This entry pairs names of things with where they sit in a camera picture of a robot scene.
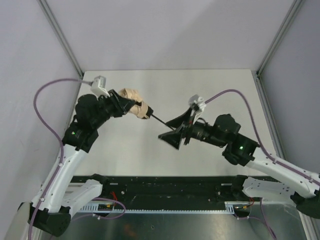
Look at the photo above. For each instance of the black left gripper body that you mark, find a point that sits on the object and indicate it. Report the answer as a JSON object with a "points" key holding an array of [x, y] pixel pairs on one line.
{"points": [[117, 102]]}

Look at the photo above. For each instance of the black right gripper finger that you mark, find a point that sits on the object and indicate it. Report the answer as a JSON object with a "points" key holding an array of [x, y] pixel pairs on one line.
{"points": [[173, 138], [176, 122]]}

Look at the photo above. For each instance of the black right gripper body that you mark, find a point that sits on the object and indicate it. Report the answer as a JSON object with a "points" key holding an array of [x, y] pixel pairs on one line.
{"points": [[187, 130]]}

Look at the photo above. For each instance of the beige folding umbrella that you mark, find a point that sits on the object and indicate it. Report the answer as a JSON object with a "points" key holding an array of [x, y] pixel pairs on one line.
{"points": [[140, 108]]}

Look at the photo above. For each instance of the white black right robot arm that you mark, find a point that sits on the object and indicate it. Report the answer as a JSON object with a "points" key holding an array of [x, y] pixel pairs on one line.
{"points": [[293, 185]]}

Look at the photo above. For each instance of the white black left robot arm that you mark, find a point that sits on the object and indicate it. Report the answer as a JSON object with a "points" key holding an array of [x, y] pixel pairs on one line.
{"points": [[51, 210]]}

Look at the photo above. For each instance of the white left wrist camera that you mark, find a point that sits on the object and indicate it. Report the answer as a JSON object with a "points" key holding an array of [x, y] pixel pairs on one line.
{"points": [[98, 86]]}

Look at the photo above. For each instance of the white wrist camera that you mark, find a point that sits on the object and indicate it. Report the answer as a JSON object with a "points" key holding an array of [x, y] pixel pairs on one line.
{"points": [[197, 103], [98, 86]]}

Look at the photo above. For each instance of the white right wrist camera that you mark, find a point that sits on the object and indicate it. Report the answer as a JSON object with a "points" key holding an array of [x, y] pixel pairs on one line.
{"points": [[197, 103]]}

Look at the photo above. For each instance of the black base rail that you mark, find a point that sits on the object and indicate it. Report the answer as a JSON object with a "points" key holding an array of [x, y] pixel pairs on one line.
{"points": [[175, 193]]}

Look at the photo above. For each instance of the aluminium right side rail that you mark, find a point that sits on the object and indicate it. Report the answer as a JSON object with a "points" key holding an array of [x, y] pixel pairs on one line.
{"points": [[268, 113]]}

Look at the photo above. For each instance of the aluminium left corner post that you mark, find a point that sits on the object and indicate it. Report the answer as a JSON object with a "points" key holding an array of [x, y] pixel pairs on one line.
{"points": [[57, 30]]}

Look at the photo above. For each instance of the aluminium corner frame post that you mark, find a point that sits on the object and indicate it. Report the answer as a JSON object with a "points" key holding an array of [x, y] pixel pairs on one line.
{"points": [[280, 34]]}

